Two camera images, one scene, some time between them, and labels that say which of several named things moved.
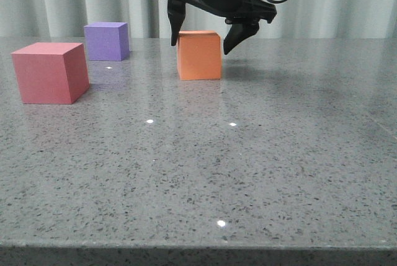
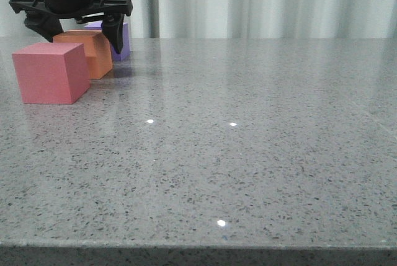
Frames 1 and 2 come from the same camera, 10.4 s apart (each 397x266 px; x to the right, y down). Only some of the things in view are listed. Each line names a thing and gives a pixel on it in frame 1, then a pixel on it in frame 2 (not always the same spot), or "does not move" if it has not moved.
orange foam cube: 199,55 to 97,48
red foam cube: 51,72 does not move
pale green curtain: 58,3 does not move
